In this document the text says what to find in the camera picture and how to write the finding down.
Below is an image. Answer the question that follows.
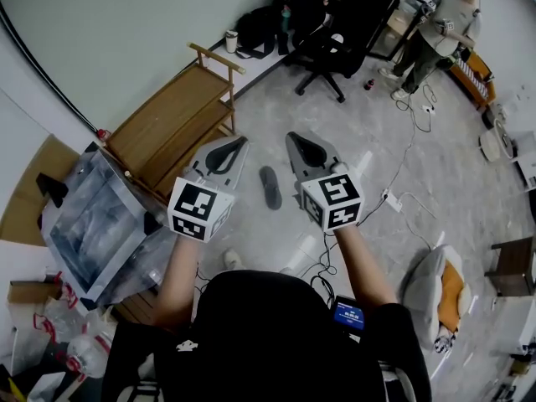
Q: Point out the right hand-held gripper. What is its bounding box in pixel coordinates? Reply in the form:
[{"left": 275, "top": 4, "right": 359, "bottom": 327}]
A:
[{"left": 285, "top": 131, "right": 366, "bottom": 232}]

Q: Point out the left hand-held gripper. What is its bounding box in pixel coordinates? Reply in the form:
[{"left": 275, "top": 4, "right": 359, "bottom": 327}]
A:
[{"left": 167, "top": 136, "right": 250, "bottom": 244}]

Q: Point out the dark grey slipper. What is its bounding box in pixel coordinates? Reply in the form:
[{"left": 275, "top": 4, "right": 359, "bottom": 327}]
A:
[{"left": 258, "top": 165, "right": 284, "bottom": 211}]

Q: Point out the person's right forearm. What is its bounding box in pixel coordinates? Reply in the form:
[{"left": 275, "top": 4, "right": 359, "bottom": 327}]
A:
[{"left": 333, "top": 223, "right": 399, "bottom": 310}]

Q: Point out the person's left forearm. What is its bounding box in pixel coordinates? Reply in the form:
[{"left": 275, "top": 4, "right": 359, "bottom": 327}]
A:
[{"left": 152, "top": 235, "right": 203, "bottom": 331}]

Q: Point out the wooden shelf cart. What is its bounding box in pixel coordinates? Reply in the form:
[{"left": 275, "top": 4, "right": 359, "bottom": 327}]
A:
[{"left": 101, "top": 41, "right": 249, "bottom": 207}]

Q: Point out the white power strip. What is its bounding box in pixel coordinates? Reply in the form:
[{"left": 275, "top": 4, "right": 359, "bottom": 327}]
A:
[{"left": 381, "top": 188, "right": 405, "bottom": 214}]

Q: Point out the person's left shoe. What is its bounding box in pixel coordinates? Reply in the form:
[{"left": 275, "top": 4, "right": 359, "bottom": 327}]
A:
[{"left": 222, "top": 248, "right": 245, "bottom": 272}]

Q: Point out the black office chair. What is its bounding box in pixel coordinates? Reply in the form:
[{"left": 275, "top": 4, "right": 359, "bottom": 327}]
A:
[{"left": 283, "top": 0, "right": 370, "bottom": 105}]

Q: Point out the white cup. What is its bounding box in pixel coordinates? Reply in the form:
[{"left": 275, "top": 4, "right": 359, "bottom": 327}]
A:
[{"left": 224, "top": 28, "right": 240, "bottom": 55}]

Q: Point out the black backpack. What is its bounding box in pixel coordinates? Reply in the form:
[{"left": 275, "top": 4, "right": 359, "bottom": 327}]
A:
[{"left": 234, "top": 3, "right": 291, "bottom": 60}]

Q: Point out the black device blue screen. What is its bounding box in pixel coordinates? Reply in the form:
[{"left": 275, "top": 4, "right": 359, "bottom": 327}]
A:
[{"left": 332, "top": 295, "right": 367, "bottom": 333}]

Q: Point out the grey orange beanbag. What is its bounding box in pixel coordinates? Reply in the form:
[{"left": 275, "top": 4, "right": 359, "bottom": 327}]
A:
[{"left": 400, "top": 244, "right": 475, "bottom": 354}]

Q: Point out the white round appliance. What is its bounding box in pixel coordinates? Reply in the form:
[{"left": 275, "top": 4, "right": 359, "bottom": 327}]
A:
[{"left": 478, "top": 116, "right": 517, "bottom": 163}]

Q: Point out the person's black shirt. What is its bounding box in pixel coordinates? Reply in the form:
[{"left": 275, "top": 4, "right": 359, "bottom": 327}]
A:
[{"left": 101, "top": 269, "right": 433, "bottom": 402}]

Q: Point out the brown cardboard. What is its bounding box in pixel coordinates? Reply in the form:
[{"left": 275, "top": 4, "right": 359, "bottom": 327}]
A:
[{"left": 0, "top": 133, "right": 81, "bottom": 247}]

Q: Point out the heap of clear plastic jugs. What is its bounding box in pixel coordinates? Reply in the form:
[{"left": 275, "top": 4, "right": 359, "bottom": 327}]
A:
[{"left": 32, "top": 269, "right": 115, "bottom": 381}]

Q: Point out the dark wooden side table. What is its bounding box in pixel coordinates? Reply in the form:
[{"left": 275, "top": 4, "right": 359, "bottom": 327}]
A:
[{"left": 484, "top": 235, "right": 536, "bottom": 298}]

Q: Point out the black floor cable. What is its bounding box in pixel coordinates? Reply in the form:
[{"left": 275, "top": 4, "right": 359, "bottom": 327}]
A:
[{"left": 355, "top": 192, "right": 391, "bottom": 228}]

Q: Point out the black corrugated wall conduit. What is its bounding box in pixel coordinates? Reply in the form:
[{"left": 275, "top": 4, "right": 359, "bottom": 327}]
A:
[{"left": 0, "top": 0, "right": 101, "bottom": 137}]

